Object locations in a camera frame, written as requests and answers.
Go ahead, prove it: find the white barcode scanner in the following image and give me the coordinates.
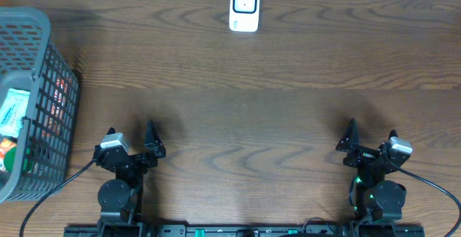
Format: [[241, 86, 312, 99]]
[[228, 0, 260, 32]]

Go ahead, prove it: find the grey plastic basket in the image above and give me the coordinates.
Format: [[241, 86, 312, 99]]
[[1, 6, 80, 202]]

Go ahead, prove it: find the left camera cable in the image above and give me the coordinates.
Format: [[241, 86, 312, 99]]
[[19, 158, 98, 237]]

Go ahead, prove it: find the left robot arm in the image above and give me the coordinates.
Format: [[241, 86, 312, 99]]
[[93, 120, 166, 236]]

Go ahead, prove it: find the right camera cable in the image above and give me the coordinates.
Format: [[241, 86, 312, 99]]
[[381, 146, 461, 237]]

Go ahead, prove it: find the orange snack bar wrapper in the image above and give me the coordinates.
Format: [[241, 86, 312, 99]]
[[0, 138, 17, 166]]

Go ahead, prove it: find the green lid jar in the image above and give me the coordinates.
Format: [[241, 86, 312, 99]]
[[4, 147, 32, 172]]

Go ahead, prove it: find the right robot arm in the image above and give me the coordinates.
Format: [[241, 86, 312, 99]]
[[336, 119, 413, 236]]

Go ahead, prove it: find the camera cable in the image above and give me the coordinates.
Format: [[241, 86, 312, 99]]
[[381, 146, 461, 237], [19, 158, 98, 237]]

